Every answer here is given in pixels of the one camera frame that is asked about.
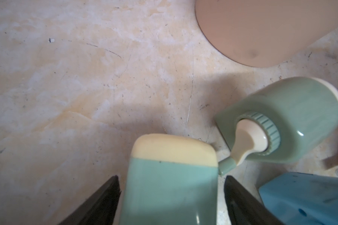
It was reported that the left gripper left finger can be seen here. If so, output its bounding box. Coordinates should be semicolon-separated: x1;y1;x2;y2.
60;175;121;225

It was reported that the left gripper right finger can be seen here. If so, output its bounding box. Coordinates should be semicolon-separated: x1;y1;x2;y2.
223;176;282;225

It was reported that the light green pencil sharpener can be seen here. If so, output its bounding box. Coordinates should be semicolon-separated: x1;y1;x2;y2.
119;134;218;225

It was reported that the tan trash bin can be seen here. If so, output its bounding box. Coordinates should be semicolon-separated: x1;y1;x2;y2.
195;1;338;68

